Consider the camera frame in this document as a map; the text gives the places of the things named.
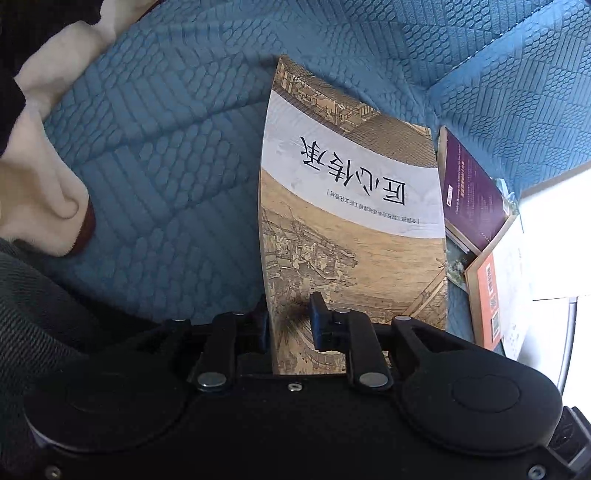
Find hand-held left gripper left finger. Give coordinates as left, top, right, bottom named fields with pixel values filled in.
left=139, top=295, right=271, bottom=393

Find photo cover booklet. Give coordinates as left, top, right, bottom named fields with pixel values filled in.
left=444, top=233, right=472, bottom=294

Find brown painting cover book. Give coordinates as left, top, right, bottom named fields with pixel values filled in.
left=259, top=54, right=448, bottom=376

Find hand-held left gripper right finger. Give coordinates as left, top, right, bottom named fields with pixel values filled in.
left=308, top=291, right=467, bottom=393

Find clear plastic sleeve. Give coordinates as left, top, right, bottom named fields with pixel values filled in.
left=496, top=178, right=522, bottom=217

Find white table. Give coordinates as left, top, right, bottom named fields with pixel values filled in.
left=515, top=159, right=591, bottom=303

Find person's checked sweater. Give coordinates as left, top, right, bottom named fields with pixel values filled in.
left=0, top=0, right=167, bottom=259

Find blue textured sofa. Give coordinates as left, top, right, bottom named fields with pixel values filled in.
left=18, top=0, right=591, bottom=352

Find orange bordered white book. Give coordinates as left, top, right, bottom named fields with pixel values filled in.
left=464, top=217, right=536, bottom=361

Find purple cover book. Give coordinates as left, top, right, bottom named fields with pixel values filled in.
left=436, top=126, right=518, bottom=254

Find person's dark trousers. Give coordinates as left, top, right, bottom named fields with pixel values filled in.
left=0, top=237, right=162, bottom=462

